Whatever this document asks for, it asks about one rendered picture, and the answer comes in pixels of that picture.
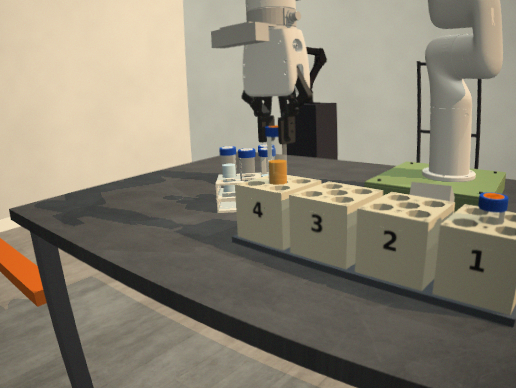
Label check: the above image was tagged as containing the cream bucket adapter with holes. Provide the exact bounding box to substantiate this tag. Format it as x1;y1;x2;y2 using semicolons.
235;175;321;250
289;182;383;269
355;192;455;291
432;204;516;315

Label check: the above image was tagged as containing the cream tube rack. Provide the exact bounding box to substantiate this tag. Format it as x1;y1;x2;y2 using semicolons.
216;174;245;213

